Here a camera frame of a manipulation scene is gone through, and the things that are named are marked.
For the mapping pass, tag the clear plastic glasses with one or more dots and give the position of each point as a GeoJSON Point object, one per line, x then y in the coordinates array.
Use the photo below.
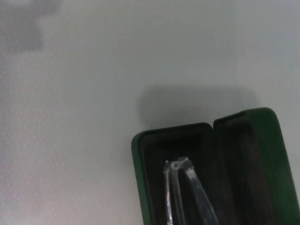
{"type": "Point", "coordinates": [199, 189]}

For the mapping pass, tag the green glasses case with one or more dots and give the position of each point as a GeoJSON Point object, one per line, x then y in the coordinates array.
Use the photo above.
{"type": "Point", "coordinates": [257, 164]}

